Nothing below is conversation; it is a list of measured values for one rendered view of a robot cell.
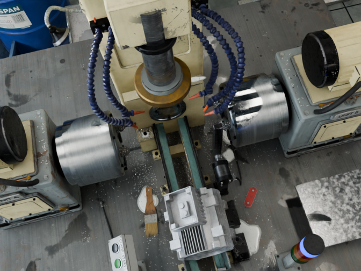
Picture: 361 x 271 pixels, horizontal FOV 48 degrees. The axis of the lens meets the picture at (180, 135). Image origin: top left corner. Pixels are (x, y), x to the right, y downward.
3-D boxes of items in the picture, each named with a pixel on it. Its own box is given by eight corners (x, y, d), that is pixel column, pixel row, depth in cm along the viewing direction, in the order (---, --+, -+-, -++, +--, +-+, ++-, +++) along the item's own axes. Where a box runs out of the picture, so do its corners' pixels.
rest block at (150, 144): (139, 140, 177) (135, 128, 166) (155, 136, 177) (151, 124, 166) (142, 152, 174) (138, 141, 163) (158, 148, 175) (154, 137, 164)
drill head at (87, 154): (41, 146, 166) (14, 119, 143) (128, 125, 167) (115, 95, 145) (47, 204, 156) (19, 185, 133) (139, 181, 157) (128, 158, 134)
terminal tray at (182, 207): (172, 199, 140) (162, 195, 134) (200, 189, 136) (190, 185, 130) (179, 233, 135) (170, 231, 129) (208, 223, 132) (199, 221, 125)
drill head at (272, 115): (197, 108, 168) (196, 75, 146) (292, 85, 170) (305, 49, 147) (214, 162, 158) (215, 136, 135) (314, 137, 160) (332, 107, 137)
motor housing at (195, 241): (181, 208, 154) (157, 201, 138) (226, 193, 148) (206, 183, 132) (193, 262, 146) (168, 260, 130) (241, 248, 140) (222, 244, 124)
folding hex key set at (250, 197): (250, 186, 165) (250, 185, 163) (257, 190, 164) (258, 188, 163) (242, 206, 162) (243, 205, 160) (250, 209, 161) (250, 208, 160)
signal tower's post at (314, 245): (274, 254, 154) (295, 233, 116) (294, 249, 154) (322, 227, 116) (281, 276, 150) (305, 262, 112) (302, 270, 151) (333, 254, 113)
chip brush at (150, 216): (142, 187, 168) (142, 187, 167) (154, 186, 168) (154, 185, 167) (145, 237, 159) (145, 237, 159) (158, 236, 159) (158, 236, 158)
